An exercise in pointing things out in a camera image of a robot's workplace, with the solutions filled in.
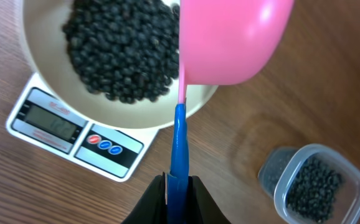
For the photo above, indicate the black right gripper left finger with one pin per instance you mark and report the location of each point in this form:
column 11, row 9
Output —
column 151, row 207

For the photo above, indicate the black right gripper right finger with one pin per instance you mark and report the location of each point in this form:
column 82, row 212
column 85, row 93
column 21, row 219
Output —
column 201, row 208

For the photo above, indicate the pink scoop with blue handle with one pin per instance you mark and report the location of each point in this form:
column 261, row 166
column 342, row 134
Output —
column 221, row 42

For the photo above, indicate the white digital kitchen scale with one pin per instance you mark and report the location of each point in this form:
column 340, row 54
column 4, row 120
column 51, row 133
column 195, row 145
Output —
column 41, row 119

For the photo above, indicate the white round bowl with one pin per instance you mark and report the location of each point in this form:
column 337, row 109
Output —
column 43, row 44

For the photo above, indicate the black beans in bowl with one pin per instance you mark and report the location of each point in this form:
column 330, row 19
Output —
column 127, row 50

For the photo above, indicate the black beans in container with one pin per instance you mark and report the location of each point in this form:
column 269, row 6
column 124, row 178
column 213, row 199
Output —
column 312, row 193

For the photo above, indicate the clear plastic bean container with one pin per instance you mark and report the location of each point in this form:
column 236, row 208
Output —
column 281, row 167

